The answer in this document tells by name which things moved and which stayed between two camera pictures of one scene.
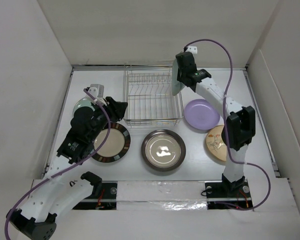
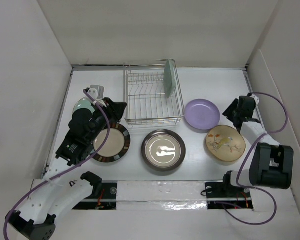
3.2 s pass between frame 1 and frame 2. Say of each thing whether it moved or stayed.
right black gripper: moved
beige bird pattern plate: stayed
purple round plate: stayed
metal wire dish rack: stayed
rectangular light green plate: moved
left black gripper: stayed
